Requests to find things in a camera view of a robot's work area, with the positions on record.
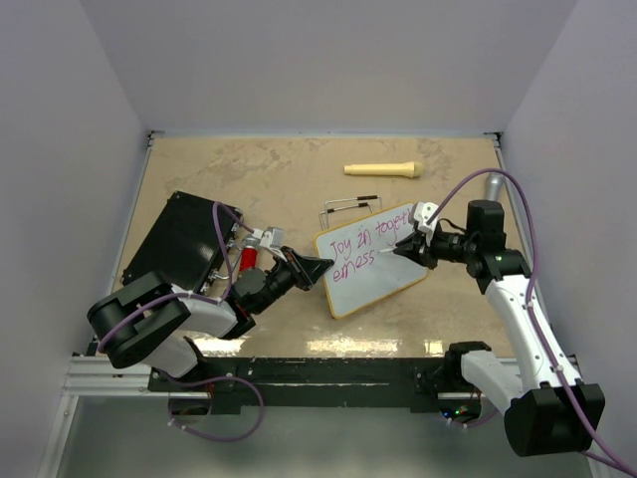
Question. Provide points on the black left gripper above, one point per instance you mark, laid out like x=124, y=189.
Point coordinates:
x=311, y=268

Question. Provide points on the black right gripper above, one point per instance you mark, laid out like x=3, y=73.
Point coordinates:
x=414, y=247

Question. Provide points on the yellow framed whiteboard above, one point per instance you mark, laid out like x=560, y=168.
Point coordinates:
x=360, y=276

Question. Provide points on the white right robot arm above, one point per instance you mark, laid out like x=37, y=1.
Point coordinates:
x=546, y=406

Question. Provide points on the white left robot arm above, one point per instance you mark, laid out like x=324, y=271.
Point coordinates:
x=136, y=324

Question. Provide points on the red toy microphone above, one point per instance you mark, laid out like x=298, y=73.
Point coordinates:
x=249, y=254

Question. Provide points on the cream toy microphone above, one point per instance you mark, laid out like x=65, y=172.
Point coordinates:
x=410, y=169

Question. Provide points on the silver toy microphone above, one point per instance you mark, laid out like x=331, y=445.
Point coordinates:
x=494, y=185

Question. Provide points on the black hard case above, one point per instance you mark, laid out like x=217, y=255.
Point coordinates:
x=182, y=245

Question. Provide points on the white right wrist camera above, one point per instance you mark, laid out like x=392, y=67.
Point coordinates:
x=423, y=218

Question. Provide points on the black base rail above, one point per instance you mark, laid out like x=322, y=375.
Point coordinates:
x=418, y=384

